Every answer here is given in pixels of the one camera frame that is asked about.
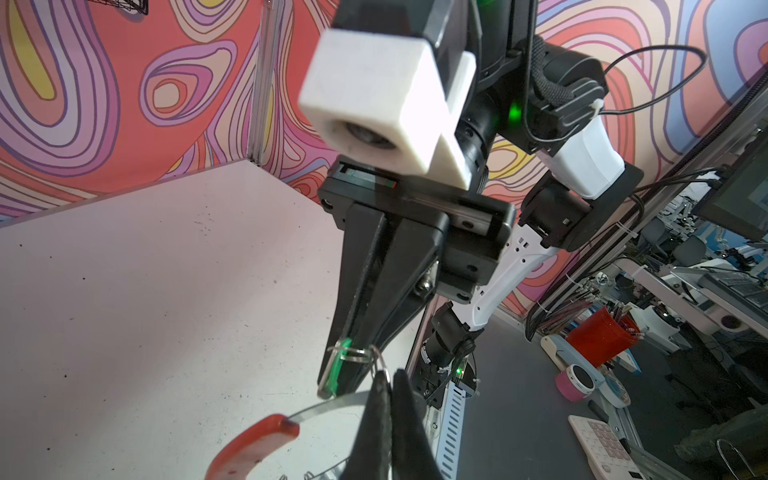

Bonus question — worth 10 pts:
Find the white calculator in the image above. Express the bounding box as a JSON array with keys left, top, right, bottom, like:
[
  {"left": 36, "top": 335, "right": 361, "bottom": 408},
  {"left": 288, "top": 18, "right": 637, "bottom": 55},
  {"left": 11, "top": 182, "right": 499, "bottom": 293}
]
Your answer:
[{"left": 568, "top": 415, "right": 646, "bottom": 480}]

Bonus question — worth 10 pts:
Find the green plastic key tag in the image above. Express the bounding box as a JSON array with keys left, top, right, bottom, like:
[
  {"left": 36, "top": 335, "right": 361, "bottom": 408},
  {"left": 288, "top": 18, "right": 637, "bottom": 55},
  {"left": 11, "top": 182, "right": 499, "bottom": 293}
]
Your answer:
[{"left": 317, "top": 338, "right": 352, "bottom": 399}]

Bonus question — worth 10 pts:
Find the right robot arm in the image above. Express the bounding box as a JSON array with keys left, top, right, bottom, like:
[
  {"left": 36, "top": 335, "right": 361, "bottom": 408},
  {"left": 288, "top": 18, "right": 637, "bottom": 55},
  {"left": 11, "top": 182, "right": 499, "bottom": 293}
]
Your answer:
[{"left": 299, "top": 1, "right": 643, "bottom": 401}]

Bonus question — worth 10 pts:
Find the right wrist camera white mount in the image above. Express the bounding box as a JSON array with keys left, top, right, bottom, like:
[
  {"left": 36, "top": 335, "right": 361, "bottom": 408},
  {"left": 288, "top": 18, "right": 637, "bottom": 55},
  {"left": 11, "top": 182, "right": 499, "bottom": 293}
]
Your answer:
[{"left": 299, "top": 28, "right": 476, "bottom": 190}]

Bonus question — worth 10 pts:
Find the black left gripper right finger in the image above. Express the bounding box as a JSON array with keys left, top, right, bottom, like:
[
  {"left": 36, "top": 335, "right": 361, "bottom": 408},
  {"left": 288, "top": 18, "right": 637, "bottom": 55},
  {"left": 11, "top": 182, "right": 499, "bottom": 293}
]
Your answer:
[{"left": 391, "top": 369, "right": 442, "bottom": 480}]

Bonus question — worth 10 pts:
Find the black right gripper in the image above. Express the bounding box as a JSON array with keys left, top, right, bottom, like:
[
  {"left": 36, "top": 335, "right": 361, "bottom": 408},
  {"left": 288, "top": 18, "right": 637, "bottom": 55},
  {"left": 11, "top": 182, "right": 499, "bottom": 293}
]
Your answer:
[{"left": 318, "top": 156, "right": 514, "bottom": 397}]

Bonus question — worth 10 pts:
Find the metal keyring disc red grip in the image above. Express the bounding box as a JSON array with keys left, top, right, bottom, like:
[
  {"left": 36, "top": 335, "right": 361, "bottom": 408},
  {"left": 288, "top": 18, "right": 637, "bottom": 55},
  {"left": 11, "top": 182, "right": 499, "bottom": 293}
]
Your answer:
[{"left": 204, "top": 391, "right": 369, "bottom": 480}]

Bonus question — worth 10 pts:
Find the aluminium cage frame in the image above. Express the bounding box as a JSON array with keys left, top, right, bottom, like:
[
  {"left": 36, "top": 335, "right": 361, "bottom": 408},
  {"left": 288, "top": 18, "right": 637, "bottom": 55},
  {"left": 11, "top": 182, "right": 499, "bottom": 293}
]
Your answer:
[{"left": 248, "top": 0, "right": 287, "bottom": 166}]

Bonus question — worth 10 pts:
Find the black computer monitor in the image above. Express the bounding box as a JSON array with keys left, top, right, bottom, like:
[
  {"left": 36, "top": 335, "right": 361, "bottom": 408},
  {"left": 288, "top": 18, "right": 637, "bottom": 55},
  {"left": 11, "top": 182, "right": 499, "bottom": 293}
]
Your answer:
[{"left": 693, "top": 131, "right": 767, "bottom": 242}]

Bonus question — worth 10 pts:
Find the red pen holder cup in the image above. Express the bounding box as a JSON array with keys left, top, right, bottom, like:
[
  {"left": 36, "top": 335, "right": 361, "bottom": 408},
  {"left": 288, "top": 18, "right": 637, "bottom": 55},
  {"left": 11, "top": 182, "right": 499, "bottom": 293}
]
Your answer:
[{"left": 566, "top": 307, "right": 641, "bottom": 367}]

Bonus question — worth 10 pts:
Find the black wire basket back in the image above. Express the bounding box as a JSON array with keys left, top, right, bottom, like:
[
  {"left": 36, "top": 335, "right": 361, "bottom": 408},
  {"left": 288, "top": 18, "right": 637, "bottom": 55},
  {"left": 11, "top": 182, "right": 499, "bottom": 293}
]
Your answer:
[{"left": 89, "top": 0, "right": 149, "bottom": 15}]

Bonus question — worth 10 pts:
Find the pink tape roll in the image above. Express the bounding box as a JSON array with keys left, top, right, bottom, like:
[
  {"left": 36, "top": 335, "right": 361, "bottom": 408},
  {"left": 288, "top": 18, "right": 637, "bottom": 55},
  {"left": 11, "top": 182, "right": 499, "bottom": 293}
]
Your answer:
[{"left": 555, "top": 364, "right": 595, "bottom": 402}]

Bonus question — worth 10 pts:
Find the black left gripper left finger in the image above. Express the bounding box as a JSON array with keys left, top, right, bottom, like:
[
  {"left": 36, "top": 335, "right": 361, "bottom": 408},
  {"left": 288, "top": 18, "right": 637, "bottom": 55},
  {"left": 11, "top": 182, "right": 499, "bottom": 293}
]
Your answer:
[{"left": 341, "top": 371, "right": 392, "bottom": 480}]

